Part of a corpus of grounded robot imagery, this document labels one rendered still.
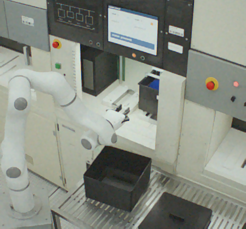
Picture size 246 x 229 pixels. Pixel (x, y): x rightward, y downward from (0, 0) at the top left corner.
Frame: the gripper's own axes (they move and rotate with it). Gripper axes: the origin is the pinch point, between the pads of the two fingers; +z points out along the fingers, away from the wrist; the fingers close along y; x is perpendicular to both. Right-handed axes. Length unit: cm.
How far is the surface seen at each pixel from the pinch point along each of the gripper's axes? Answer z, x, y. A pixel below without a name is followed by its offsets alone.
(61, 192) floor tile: 15, -119, -66
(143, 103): 33.9, -19.6, -7.5
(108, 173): -8.1, -42.0, -4.4
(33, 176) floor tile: 15, -119, -97
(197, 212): -16, -33, 55
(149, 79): 45.2, -9.9, -10.1
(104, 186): -28.3, -28.6, 6.6
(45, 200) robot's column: -44, -43, -22
